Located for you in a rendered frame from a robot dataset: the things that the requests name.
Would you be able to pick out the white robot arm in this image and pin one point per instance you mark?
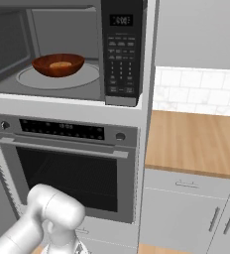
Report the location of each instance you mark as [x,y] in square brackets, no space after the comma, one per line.
[51,211]

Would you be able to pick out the black glass oven door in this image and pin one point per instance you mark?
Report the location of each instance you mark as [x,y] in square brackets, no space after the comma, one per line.
[70,178]

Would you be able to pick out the grey microwave door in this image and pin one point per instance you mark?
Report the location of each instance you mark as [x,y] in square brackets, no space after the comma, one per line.
[6,43]

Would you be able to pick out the steel built-in oven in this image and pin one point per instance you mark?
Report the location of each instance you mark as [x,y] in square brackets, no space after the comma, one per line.
[67,158]

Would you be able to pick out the grey tall oven cabinet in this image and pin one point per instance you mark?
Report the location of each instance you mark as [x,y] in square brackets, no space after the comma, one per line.
[146,132]

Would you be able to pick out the grey cupboard door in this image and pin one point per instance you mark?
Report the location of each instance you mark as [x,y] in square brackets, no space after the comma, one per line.
[183,221]
[227,228]

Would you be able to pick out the grey black microwave oven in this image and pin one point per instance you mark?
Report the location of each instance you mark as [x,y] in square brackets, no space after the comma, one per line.
[122,53]

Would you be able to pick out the grey drawer front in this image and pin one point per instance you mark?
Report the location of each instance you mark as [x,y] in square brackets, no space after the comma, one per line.
[189,183]

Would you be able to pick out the grey drawer under oven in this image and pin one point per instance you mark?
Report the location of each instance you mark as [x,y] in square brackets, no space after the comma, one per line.
[110,233]

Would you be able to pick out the round oven knob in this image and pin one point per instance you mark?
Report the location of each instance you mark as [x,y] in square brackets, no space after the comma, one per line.
[120,136]
[4,125]

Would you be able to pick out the brown wooden bowl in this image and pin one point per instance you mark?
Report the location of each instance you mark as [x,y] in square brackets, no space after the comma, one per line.
[58,65]

